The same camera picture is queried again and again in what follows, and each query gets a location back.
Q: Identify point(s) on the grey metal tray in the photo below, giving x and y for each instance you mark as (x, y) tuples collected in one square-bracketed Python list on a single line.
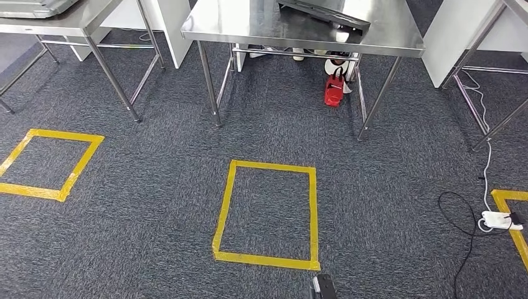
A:
[(33, 8)]

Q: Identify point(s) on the yellow tape floor square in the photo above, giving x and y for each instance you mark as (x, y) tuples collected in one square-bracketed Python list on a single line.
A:
[(517, 243), (225, 206)]

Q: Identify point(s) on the stainless steel workbench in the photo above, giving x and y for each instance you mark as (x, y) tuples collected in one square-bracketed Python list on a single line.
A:
[(247, 24)]

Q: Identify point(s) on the white bag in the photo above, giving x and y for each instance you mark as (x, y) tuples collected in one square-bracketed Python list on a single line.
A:
[(330, 66)]

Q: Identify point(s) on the long black plastic part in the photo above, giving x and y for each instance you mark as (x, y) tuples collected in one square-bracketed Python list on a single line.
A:
[(330, 16)]

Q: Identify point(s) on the steel frame table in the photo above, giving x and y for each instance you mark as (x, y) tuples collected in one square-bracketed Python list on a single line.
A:
[(470, 99)]

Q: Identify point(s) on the stainless steel side table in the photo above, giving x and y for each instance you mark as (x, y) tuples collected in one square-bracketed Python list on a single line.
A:
[(82, 20)]

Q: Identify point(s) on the white shoe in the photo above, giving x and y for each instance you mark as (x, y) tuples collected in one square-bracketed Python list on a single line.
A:
[(298, 55), (258, 53)]

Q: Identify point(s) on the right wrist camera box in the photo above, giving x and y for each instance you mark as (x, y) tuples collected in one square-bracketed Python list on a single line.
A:
[(326, 289)]

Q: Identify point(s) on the red power strip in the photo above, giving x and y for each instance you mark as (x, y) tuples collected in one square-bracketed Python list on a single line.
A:
[(333, 93)]

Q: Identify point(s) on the white power strip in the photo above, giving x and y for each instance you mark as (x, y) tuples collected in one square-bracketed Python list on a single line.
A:
[(497, 221)]

